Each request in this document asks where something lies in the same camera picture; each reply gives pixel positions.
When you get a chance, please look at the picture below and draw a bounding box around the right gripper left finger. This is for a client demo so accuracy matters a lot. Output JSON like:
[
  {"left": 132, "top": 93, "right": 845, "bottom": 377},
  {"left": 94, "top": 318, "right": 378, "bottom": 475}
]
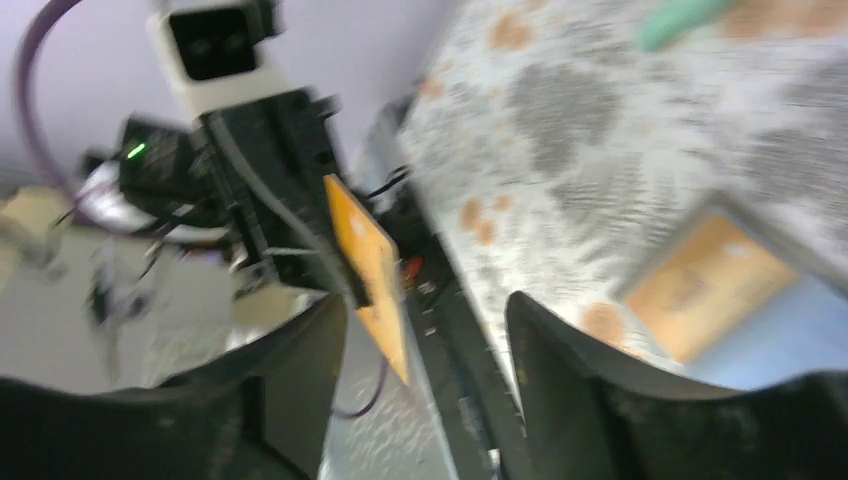
[{"left": 1, "top": 294, "right": 348, "bottom": 479}]

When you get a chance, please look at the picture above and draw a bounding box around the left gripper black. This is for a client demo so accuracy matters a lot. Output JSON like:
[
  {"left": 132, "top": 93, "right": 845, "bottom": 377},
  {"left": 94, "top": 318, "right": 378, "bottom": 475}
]
[{"left": 192, "top": 89, "right": 352, "bottom": 295}]

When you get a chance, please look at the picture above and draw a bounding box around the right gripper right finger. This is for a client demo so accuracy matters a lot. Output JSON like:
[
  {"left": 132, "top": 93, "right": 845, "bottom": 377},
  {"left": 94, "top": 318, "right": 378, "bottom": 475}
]
[{"left": 505, "top": 292, "right": 847, "bottom": 479}]

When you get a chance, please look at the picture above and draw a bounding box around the orange illustrated credit card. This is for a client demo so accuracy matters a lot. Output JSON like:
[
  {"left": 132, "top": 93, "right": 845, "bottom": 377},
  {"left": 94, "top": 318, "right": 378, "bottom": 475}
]
[{"left": 623, "top": 213, "right": 799, "bottom": 363}]

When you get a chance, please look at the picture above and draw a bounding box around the taupe leather card holder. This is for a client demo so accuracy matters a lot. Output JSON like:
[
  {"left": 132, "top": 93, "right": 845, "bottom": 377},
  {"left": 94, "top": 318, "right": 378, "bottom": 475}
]
[{"left": 613, "top": 191, "right": 847, "bottom": 390}]

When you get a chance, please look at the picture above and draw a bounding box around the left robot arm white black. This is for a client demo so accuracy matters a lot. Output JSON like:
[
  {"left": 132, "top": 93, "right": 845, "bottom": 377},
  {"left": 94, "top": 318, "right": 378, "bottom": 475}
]
[{"left": 91, "top": 89, "right": 363, "bottom": 300}]

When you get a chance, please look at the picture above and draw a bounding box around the floral patterned table mat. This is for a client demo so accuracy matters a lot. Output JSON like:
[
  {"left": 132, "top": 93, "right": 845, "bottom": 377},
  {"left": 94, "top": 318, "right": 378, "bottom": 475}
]
[{"left": 399, "top": 1, "right": 847, "bottom": 370}]

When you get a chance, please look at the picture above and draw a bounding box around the mint green tube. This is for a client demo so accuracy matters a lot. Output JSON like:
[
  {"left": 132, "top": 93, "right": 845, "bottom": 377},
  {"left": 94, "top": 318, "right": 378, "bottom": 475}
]
[{"left": 638, "top": 0, "right": 735, "bottom": 52}]

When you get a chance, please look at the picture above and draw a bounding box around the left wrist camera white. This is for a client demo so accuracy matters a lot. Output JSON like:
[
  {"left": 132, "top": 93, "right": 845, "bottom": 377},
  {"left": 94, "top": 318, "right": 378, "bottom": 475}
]
[{"left": 147, "top": 1, "right": 293, "bottom": 120}]

